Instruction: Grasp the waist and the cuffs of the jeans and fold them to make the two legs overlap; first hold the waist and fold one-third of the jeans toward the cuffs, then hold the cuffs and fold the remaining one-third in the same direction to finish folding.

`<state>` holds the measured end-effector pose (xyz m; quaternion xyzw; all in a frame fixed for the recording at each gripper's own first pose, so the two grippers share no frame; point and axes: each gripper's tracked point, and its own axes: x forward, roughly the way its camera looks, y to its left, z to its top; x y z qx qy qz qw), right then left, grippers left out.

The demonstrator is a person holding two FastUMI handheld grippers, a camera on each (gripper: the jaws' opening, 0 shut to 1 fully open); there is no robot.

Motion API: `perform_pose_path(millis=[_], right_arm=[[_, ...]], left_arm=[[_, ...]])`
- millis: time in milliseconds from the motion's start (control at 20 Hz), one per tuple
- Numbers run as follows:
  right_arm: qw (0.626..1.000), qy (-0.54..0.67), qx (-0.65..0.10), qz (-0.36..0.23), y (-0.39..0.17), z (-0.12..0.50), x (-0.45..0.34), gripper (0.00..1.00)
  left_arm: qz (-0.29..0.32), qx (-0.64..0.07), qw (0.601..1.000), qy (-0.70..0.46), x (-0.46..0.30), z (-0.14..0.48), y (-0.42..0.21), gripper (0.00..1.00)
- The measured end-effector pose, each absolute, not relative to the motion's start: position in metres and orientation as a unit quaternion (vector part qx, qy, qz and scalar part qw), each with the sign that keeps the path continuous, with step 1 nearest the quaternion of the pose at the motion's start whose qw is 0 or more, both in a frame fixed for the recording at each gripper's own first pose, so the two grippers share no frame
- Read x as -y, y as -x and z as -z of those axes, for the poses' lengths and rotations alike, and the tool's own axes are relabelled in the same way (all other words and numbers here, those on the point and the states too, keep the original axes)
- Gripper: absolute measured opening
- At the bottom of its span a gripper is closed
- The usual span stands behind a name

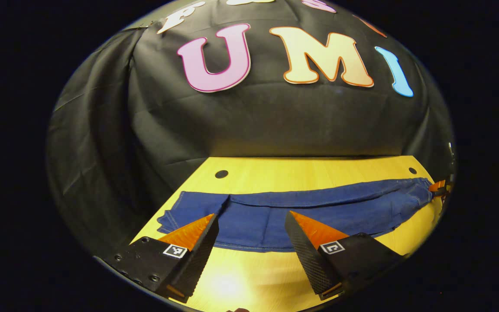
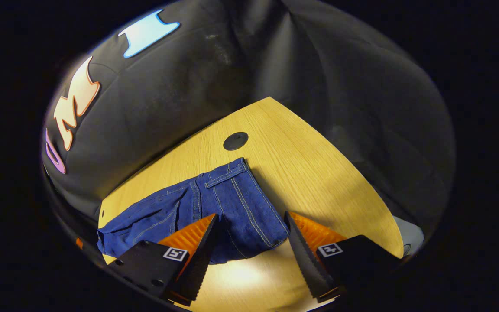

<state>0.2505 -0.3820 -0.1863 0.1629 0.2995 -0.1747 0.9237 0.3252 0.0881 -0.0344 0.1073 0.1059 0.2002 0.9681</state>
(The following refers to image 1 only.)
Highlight blue jeans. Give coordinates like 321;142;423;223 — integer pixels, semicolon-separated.
157;177;434;253

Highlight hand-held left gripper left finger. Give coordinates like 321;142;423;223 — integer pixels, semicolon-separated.
101;213;220;304

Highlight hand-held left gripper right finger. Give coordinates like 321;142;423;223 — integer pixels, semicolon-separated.
284;211;407;301

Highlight black backdrop cloth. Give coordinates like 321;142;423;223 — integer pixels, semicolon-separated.
46;0;456;260

